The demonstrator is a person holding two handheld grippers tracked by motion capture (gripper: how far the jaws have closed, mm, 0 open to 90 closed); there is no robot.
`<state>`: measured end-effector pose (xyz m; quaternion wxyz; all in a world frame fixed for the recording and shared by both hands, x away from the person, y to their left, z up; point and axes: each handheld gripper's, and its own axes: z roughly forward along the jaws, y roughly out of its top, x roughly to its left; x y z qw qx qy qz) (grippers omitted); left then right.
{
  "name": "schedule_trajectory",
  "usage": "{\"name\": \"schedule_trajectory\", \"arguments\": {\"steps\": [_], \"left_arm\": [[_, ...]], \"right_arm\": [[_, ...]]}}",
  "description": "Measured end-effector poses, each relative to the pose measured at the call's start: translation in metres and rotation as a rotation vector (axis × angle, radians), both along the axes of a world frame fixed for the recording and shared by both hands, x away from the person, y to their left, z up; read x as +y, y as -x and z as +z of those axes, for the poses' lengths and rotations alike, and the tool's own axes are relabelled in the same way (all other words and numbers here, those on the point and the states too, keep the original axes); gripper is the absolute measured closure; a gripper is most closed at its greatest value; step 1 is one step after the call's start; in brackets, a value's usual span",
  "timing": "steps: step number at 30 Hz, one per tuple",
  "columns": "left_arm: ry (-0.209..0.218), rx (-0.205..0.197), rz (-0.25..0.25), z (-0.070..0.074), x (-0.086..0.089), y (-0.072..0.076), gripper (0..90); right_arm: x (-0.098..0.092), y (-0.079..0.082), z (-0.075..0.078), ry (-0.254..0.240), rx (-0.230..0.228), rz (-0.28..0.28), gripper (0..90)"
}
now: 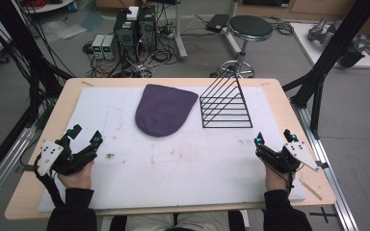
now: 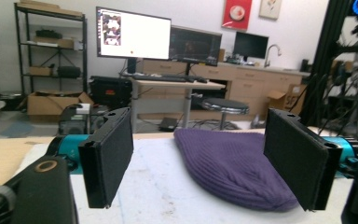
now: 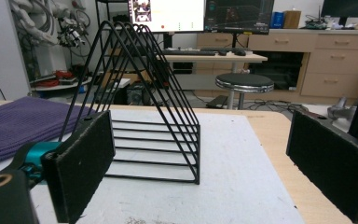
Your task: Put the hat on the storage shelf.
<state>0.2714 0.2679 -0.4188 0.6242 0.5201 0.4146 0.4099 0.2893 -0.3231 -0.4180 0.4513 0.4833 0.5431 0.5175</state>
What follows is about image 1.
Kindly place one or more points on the person's left hand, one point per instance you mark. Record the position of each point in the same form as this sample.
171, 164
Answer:
78, 178

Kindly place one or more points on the wooden stick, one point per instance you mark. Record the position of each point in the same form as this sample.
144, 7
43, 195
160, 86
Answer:
311, 190

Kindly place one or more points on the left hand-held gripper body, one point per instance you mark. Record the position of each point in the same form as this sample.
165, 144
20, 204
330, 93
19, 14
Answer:
77, 159

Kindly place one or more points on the black round stool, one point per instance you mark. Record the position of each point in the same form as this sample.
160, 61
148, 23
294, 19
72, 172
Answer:
250, 27

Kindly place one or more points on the aluminium rail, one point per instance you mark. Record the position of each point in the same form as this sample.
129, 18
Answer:
330, 179
3, 160

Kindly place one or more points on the grey power supply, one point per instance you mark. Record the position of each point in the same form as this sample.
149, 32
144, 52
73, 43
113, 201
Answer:
97, 46
108, 47

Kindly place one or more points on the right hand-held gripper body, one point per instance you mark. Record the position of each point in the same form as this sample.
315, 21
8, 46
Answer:
277, 160

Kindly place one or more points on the black metal frame stand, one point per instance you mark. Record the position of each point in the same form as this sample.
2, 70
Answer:
334, 51
19, 54

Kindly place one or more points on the black computer tower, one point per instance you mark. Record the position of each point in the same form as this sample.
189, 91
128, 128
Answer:
125, 32
147, 29

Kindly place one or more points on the grey metal table leg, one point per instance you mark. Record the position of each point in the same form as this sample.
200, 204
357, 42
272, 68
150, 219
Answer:
180, 32

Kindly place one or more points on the white floor board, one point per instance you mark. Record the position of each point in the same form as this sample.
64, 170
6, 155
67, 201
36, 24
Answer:
305, 41

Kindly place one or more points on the black flat box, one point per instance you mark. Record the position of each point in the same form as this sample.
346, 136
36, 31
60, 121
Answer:
217, 22

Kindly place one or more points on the white box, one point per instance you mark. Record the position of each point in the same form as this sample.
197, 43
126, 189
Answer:
132, 12

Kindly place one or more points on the purple knitted hat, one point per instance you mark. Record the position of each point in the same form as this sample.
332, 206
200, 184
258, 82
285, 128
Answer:
163, 110

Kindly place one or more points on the white foam mat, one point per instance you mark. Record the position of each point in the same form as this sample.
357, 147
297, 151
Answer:
179, 170

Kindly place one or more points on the person's right hand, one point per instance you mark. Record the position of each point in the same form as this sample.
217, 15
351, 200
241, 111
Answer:
274, 179

